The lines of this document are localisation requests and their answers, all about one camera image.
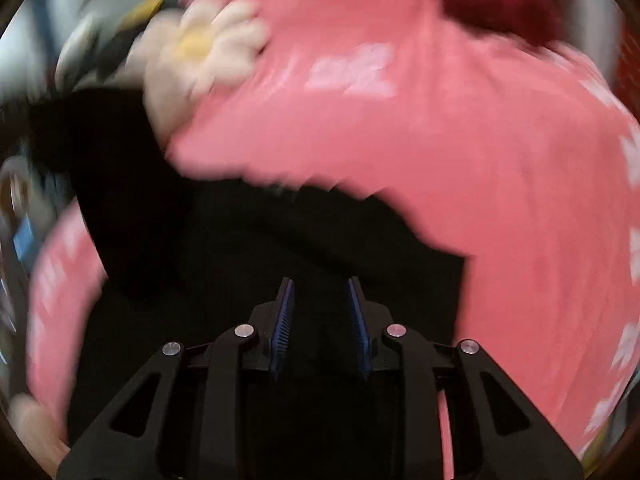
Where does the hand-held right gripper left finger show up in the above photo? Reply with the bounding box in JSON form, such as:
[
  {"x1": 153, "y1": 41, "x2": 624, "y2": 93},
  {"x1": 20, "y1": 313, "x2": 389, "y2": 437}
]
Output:
[{"x1": 57, "y1": 277, "x2": 296, "y2": 480}]

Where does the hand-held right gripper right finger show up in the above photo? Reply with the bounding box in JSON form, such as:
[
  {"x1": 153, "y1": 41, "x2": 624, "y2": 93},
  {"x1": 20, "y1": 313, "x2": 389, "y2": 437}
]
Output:
[{"x1": 346, "y1": 275, "x2": 585, "y2": 480}]

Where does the black garment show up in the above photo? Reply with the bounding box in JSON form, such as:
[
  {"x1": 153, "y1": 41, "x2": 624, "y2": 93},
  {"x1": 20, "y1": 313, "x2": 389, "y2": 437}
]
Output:
[{"x1": 30, "y1": 87, "x2": 476, "y2": 480}]

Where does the pink flower print blanket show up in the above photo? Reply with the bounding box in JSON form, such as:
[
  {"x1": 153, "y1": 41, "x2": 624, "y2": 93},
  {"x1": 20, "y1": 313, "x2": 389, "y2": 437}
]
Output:
[{"x1": 25, "y1": 0, "x2": 640, "y2": 466}]

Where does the cream soft cloth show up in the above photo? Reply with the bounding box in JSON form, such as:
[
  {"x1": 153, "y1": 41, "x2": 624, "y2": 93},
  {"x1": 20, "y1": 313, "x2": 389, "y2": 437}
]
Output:
[{"x1": 9, "y1": 392, "x2": 71, "y2": 465}]

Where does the white daisy plush flower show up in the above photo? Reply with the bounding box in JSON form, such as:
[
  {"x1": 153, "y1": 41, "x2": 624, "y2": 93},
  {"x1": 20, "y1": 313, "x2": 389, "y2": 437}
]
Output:
[{"x1": 125, "y1": 0, "x2": 271, "y2": 147}]

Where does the dark red cloth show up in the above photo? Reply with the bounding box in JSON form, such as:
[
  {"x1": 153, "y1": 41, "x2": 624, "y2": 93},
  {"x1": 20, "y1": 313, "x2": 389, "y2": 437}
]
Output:
[{"x1": 439, "y1": 0, "x2": 568, "y2": 47}]

